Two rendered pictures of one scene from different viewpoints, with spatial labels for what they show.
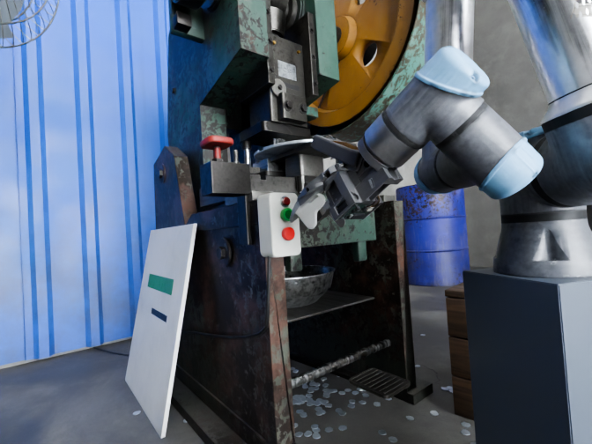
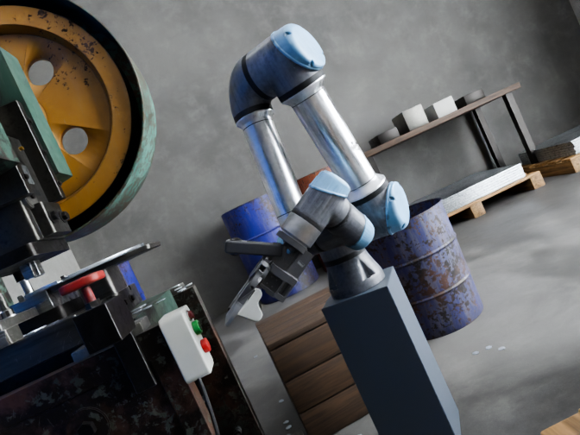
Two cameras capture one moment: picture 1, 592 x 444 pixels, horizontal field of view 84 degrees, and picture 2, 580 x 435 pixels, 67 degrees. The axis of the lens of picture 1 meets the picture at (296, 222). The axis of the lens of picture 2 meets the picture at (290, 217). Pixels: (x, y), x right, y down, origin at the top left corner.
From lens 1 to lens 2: 0.63 m
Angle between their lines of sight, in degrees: 57
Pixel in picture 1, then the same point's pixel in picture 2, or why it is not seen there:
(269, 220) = (191, 339)
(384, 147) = (309, 236)
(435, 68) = (331, 185)
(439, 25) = (269, 147)
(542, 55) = (343, 168)
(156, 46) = not seen: outside the picture
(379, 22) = (79, 108)
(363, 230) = not seen: hidden behind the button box
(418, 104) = (326, 205)
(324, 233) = not seen: hidden behind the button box
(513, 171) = (368, 232)
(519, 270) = (358, 289)
